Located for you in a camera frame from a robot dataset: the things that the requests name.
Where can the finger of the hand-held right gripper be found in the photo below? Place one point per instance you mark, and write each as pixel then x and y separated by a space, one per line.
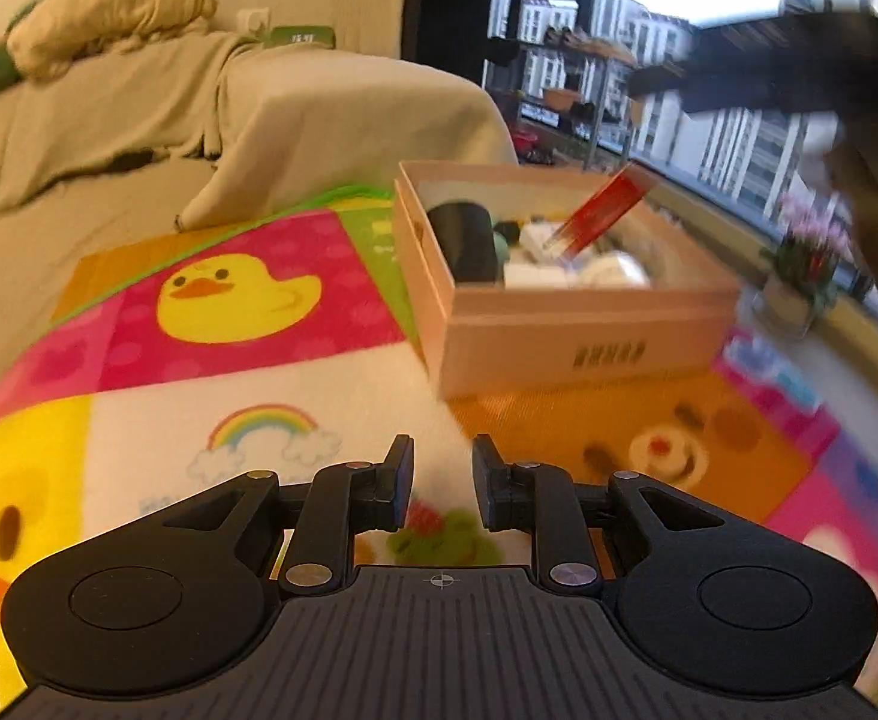
pixel 660 80

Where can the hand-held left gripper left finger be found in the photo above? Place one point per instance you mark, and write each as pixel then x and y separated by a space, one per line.
pixel 405 480

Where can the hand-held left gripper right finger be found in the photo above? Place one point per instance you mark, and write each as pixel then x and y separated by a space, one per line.
pixel 479 480

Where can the pink cardboard box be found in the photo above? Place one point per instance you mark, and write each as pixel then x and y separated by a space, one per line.
pixel 559 330

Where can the black balcony shelf rack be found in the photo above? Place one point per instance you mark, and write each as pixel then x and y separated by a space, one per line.
pixel 551 52

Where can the red packet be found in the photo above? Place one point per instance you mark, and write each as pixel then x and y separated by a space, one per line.
pixel 604 210

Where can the colourful cartoon play mat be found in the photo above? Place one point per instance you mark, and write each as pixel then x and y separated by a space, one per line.
pixel 244 390

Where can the white round item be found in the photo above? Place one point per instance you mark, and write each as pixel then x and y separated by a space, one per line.
pixel 617 270

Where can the potted pink flower plant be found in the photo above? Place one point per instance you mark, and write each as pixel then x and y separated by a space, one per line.
pixel 806 262

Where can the black cylinder case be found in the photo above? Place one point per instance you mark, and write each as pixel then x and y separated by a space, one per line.
pixel 465 240

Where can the green box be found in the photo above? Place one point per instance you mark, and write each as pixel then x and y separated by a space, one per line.
pixel 302 34

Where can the sofa with beige cover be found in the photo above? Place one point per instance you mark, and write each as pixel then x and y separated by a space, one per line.
pixel 146 135

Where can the beige crumpled pillow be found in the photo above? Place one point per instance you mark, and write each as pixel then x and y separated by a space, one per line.
pixel 109 15

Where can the black window frame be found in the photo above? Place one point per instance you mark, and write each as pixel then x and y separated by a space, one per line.
pixel 446 7

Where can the white wall outlet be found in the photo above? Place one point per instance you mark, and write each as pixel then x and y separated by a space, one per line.
pixel 253 22

